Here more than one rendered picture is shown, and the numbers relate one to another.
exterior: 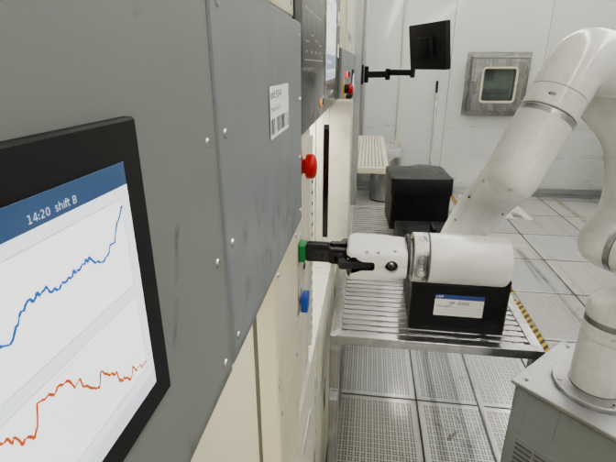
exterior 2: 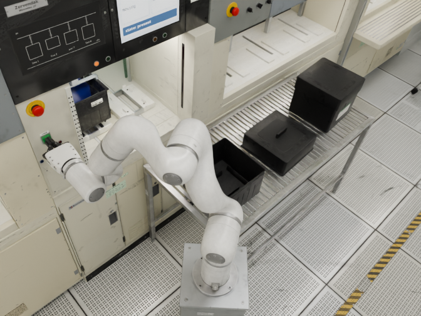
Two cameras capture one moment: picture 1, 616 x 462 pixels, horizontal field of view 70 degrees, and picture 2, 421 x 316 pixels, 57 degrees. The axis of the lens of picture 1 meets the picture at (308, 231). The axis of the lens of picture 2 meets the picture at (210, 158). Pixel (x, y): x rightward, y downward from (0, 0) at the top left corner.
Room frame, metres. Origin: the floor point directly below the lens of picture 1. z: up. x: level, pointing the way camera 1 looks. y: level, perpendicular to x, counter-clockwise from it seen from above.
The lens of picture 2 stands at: (0.24, -1.06, 2.29)
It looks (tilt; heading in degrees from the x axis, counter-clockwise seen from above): 48 degrees down; 34
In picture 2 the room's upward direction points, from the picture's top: 6 degrees clockwise
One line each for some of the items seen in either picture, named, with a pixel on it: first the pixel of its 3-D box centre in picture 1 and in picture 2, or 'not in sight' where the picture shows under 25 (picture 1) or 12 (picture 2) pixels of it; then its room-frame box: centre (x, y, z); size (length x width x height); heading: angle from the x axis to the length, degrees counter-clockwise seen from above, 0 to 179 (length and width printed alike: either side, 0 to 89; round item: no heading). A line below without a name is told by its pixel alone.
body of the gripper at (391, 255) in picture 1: (379, 254); (64, 159); (0.68, -0.12, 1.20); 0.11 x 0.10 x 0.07; 82
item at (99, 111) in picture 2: not in sight; (77, 97); (1.02, 0.27, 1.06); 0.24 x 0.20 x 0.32; 172
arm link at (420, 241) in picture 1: (417, 257); (73, 169); (0.67, -0.18, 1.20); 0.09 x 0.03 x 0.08; 172
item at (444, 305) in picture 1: (451, 285); (222, 178); (1.25, -0.46, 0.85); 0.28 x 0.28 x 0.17; 82
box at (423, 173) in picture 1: (415, 196); (324, 94); (2.12, -0.54, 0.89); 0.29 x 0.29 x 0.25; 86
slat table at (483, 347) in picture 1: (406, 329); (258, 181); (1.70, -0.45, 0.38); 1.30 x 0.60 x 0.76; 172
